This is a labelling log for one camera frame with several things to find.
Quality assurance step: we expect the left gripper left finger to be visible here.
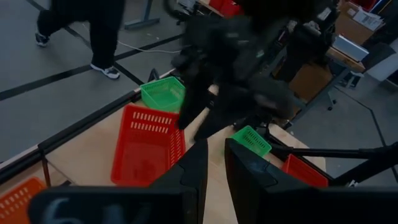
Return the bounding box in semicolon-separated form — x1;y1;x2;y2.
27;139;208;224

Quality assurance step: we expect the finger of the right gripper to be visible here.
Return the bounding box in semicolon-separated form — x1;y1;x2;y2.
194;102;237;141
177;80;203;131

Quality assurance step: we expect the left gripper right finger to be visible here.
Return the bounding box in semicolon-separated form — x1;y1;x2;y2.
224;138;398;224

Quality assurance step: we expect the green plastic basket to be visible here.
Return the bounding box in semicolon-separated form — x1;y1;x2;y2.
229;125;273;159
139;76;187;113

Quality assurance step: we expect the red plastic basket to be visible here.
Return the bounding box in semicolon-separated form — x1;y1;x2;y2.
110;103;187;187
281;154;330;189

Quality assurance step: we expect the orange plastic basket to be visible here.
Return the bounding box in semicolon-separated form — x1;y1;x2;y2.
0;176;47;224

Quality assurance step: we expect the red storage bin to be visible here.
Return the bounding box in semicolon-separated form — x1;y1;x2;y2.
208;0;245;18

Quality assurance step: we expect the grey metal table leg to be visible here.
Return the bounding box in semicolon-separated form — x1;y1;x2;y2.
124;0;161;30

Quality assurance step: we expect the person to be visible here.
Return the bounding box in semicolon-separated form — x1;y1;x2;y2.
34;0;126;80

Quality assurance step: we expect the large cardboard box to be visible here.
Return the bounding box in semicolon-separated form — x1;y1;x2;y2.
334;0;386;46

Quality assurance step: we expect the white paper sheet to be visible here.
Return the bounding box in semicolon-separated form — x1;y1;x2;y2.
353;7;385;32

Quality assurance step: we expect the white floor cable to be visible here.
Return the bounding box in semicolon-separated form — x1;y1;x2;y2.
117;39;183;54

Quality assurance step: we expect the black aluminium table frame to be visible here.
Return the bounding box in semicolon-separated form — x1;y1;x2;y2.
0;70;398;187

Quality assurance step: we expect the raised shelf with black frame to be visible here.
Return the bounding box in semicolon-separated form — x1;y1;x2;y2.
39;99;237;224

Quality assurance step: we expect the wooden desk grey frame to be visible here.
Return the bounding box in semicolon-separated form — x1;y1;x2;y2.
284;46;367;130

